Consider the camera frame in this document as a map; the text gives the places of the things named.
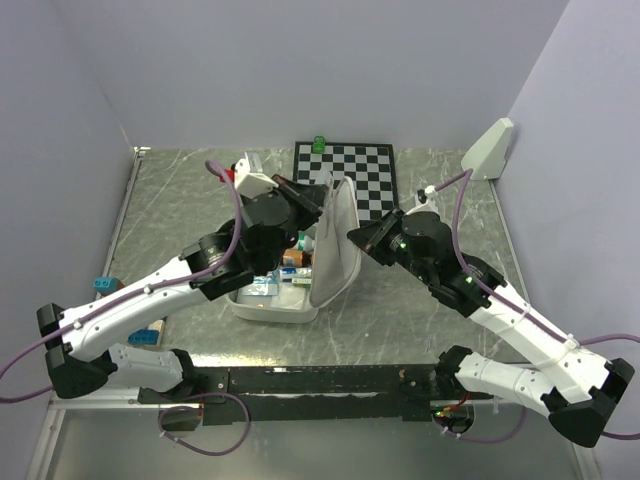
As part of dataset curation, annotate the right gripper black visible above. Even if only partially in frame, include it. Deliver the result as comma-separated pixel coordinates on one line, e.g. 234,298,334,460
347,207,434,285

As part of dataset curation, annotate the grey medicine kit case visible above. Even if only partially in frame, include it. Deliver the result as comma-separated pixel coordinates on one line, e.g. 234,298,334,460
226,178,362,324

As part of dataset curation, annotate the brown medicine bottle orange cap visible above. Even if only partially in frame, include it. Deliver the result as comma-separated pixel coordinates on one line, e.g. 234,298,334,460
281,249,313,268

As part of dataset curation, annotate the green medicine box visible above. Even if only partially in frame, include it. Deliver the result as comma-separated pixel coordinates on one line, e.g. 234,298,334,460
291,278,312,287

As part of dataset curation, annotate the white bottle green label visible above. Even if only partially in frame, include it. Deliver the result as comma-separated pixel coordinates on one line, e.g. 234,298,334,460
295,235,315,252

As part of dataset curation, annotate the blue printed plastic bag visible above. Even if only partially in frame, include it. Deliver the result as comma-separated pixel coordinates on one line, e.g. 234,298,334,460
241,272,279,297

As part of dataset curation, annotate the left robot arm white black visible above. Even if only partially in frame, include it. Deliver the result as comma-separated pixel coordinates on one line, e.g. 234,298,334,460
36,175,330,402

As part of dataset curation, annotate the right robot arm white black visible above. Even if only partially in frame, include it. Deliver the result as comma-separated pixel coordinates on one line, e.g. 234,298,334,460
347,209,635,448

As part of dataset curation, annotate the black white chessboard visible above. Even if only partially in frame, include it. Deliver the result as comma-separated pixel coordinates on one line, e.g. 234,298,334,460
294,142,399,223

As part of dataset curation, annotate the green toy on chessboard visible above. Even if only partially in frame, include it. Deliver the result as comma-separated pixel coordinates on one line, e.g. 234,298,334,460
312,135,326,154

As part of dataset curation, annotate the blue lego brick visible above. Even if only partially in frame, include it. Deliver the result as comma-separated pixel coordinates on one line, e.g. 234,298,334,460
128,319,166,348

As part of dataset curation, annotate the blue brown toy block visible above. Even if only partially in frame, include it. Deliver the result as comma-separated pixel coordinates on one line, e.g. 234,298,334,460
93,276,124,296

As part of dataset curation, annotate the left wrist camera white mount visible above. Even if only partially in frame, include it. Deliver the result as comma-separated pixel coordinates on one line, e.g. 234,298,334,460
227,152,278,199

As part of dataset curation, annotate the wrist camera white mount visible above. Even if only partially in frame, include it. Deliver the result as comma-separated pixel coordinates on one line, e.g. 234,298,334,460
227,152,278,199
416,185,439,214

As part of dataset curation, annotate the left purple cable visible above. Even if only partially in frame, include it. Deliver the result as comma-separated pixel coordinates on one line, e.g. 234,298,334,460
0,158,251,455

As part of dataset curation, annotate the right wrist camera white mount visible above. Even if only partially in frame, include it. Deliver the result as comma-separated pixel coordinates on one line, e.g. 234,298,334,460
416,185,439,214

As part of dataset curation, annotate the white wall mounted device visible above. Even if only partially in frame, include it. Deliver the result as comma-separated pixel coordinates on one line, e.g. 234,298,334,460
461,117,515,181

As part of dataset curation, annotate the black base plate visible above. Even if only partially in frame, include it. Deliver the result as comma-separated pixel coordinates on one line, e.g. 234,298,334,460
138,364,465,426

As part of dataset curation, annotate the aluminium frame rail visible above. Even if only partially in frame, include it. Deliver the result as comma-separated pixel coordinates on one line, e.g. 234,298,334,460
25,146,153,479

